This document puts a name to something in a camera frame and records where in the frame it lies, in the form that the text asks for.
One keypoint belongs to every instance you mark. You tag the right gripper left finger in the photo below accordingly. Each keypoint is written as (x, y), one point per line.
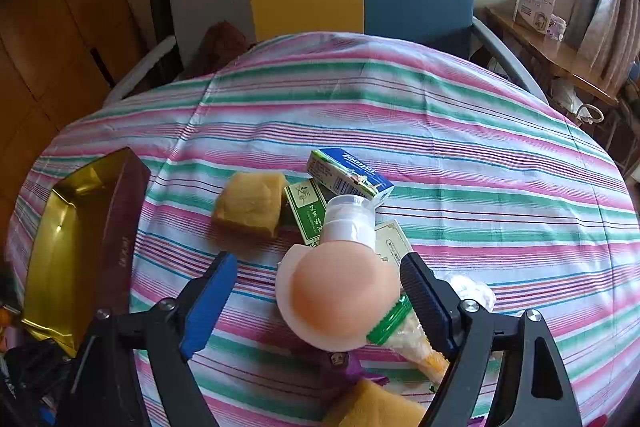
(201, 301)

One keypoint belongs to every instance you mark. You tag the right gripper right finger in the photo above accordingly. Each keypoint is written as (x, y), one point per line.
(435, 302)

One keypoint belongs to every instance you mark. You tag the gold tin box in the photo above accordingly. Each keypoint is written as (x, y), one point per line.
(81, 259)

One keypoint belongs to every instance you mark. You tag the purple snack packet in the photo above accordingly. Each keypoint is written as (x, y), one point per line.
(343, 369)

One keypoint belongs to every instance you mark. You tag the white plastic bag ball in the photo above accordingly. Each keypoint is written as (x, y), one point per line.
(467, 288)

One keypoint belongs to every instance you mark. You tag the weidan snack packet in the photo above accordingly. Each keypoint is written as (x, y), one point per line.
(401, 331)

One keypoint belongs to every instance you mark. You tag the beige paper carton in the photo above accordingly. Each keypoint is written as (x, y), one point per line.
(391, 244)

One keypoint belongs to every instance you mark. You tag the yellow sponge front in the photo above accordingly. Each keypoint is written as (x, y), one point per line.
(368, 404)

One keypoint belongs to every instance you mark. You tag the striped pink green tablecloth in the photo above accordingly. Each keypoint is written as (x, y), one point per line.
(488, 181)

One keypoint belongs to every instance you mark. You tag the blue white small carton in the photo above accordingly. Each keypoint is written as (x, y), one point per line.
(342, 173)

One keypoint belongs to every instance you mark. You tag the dark red cushion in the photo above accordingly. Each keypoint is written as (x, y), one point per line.
(221, 45)

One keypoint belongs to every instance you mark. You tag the wooden side desk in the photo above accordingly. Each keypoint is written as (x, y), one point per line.
(558, 60)

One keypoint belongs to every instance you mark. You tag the wooden wardrobe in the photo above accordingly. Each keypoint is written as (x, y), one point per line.
(59, 59)

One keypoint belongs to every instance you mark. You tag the white box on desk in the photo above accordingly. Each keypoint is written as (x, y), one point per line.
(534, 14)

